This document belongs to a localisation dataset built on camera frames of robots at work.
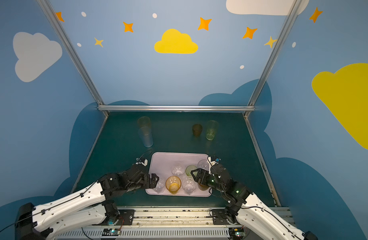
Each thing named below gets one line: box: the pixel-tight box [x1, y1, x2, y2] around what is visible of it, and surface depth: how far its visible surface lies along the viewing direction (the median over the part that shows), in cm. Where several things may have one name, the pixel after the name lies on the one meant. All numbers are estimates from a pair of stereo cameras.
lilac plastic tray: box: [145, 152, 213, 197], surface depth 86 cm
